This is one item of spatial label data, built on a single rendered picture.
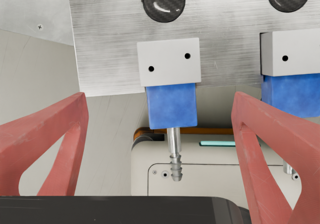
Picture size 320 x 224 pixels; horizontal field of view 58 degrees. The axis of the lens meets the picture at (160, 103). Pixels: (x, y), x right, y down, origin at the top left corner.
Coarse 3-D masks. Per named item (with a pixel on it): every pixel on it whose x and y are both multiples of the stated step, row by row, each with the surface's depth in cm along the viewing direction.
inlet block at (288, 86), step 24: (264, 48) 25; (288, 48) 23; (312, 48) 23; (264, 72) 25; (288, 72) 23; (312, 72) 23; (264, 96) 27; (288, 96) 25; (312, 96) 25; (288, 168) 27
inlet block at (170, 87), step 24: (144, 48) 23; (168, 48) 23; (192, 48) 23; (144, 72) 23; (168, 72) 23; (192, 72) 23; (168, 96) 25; (192, 96) 25; (168, 120) 25; (192, 120) 25; (168, 144) 27
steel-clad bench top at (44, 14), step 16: (0, 0) 30; (16, 0) 30; (32, 0) 30; (48, 0) 30; (64, 0) 30; (0, 16) 31; (16, 16) 31; (32, 16) 31; (48, 16) 31; (64, 16) 31; (16, 32) 31; (32, 32) 31; (48, 32) 31; (64, 32) 31
